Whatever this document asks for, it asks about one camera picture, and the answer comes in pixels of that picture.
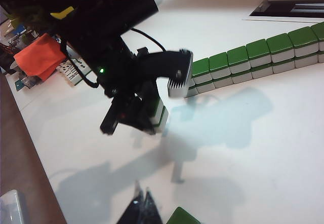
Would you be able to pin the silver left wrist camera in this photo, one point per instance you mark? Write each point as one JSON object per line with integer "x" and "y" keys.
{"x": 177, "y": 91}

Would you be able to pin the white dotted box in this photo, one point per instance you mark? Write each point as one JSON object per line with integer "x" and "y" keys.
{"x": 73, "y": 74}

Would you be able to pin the orange cloth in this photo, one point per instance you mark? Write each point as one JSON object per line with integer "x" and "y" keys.
{"x": 38, "y": 56}

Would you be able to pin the green-backed white mahjong tile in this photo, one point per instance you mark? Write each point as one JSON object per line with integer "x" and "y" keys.
{"x": 205, "y": 88}
{"x": 262, "y": 74}
{"x": 242, "y": 78}
{"x": 238, "y": 56}
{"x": 201, "y": 68}
{"x": 183, "y": 217}
{"x": 319, "y": 31}
{"x": 192, "y": 92}
{"x": 162, "y": 126}
{"x": 321, "y": 58}
{"x": 223, "y": 83}
{"x": 284, "y": 68}
{"x": 192, "y": 81}
{"x": 258, "y": 49}
{"x": 307, "y": 63}
{"x": 280, "y": 43}
{"x": 219, "y": 61}
{"x": 157, "y": 107}
{"x": 302, "y": 37}

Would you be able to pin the teal box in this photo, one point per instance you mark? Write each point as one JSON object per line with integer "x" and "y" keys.
{"x": 24, "y": 84}

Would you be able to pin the blue white package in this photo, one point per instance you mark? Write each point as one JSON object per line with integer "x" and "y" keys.
{"x": 14, "y": 36}

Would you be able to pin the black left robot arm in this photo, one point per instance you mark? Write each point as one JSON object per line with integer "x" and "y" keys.
{"x": 101, "y": 18}

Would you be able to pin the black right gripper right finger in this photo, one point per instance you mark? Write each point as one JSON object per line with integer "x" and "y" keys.
{"x": 150, "y": 211}

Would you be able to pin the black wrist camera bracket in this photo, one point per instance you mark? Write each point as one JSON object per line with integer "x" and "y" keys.
{"x": 162, "y": 61}

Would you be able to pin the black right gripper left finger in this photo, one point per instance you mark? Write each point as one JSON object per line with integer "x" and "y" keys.
{"x": 134, "y": 211}

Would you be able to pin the white plastic container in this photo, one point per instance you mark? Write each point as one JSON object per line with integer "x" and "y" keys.
{"x": 10, "y": 208}

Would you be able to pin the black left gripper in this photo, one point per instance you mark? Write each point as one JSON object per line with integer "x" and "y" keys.
{"x": 126, "y": 107}

